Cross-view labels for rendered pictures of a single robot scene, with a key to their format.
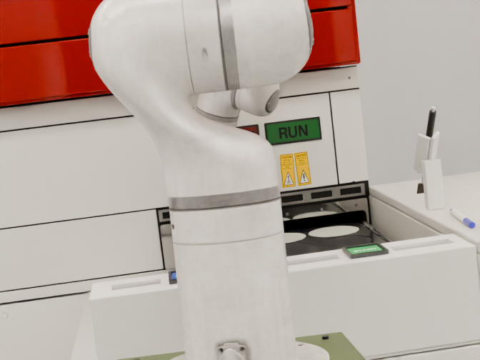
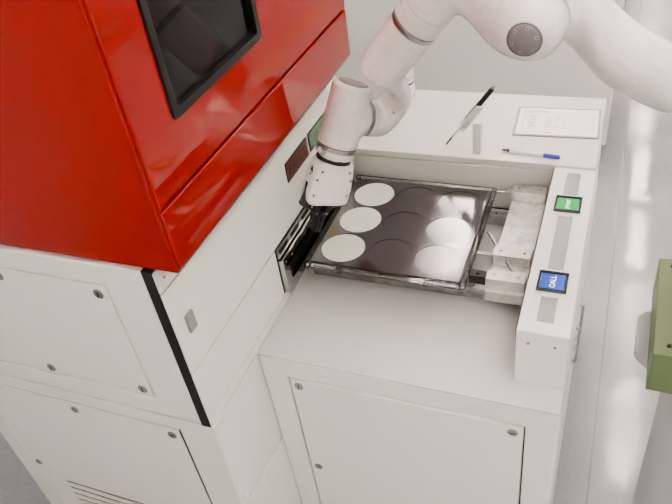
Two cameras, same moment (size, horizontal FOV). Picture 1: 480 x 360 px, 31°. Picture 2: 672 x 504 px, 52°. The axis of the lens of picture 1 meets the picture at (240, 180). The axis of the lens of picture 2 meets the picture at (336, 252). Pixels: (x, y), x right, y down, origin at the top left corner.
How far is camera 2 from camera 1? 1.67 m
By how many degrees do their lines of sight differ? 61
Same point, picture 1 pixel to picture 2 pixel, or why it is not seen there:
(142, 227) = (271, 272)
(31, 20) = (206, 132)
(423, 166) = (476, 127)
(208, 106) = (350, 145)
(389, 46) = not seen: outside the picture
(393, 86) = not seen: hidden behind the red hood
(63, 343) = (253, 407)
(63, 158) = (224, 255)
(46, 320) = (242, 400)
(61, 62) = (231, 163)
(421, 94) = not seen: hidden behind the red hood
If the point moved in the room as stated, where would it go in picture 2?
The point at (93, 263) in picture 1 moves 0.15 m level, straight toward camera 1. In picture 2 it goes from (255, 328) to (322, 335)
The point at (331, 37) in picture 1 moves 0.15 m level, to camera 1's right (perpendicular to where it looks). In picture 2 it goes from (341, 41) to (367, 15)
